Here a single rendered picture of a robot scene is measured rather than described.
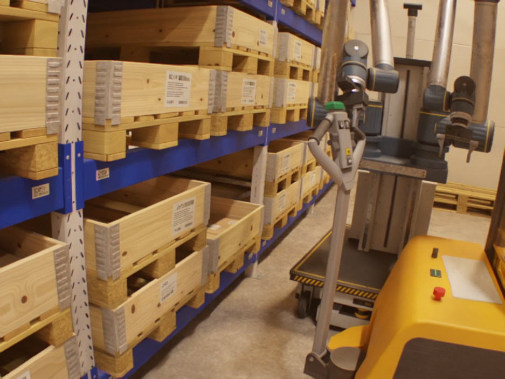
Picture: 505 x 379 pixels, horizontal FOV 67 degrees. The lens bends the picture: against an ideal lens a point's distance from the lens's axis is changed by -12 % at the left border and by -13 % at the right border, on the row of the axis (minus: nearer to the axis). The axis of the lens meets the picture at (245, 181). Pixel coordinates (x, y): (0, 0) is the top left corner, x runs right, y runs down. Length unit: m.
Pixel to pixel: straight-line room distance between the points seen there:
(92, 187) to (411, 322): 1.11
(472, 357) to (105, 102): 1.37
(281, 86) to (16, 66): 2.30
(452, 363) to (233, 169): 2.44
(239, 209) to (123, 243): 1.63
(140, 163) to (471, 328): 1.32
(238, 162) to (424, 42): 4.50
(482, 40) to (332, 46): 0.87
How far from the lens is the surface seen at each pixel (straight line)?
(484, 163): 7.17
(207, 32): 2.25
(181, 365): 2.38
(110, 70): 1.44
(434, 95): 2.27
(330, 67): 2.56
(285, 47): 3.17
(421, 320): 1.24
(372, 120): 2.70
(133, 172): 1.70
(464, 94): 2.10
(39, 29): 1.22
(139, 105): 1.59
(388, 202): 3.12
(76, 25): 1.41
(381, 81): 1.94
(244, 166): 3.28
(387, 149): 2.91
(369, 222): 3.11
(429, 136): 2.65
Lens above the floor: 1.47
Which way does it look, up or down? 13 degrees down
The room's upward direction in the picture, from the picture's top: 4 degrees clockwise
